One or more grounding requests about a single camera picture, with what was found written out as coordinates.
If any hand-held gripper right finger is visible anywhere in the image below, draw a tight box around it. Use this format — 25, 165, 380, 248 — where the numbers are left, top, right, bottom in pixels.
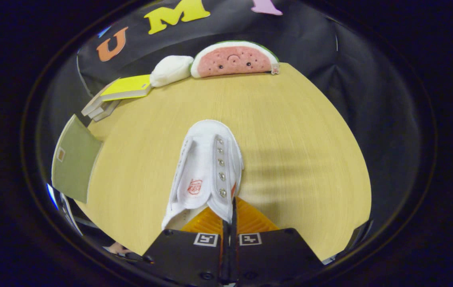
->
232, 197, 325, 284

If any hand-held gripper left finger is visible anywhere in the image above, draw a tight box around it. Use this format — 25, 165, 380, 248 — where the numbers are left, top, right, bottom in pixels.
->
142, 205, 229, 284

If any white canvas shoe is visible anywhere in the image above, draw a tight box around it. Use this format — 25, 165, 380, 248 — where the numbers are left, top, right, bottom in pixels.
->
161, 119, 244, 231

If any green fabric storage box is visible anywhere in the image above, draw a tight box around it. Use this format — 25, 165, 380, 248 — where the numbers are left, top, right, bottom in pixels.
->
51, 114, 103, 204

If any yellow book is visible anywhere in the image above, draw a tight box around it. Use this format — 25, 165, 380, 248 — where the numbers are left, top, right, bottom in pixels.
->
100, 74, 153, 102

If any white plush toy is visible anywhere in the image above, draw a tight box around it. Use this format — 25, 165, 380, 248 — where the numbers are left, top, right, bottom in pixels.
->
149, 55, 195, 88

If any watermelon slice plush toy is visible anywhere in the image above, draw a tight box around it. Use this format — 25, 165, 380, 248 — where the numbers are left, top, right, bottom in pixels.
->
190, 40, 281, 79

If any black backdrop cloth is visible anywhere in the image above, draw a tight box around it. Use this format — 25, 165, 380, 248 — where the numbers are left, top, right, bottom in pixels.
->
47, 0, 422, 240

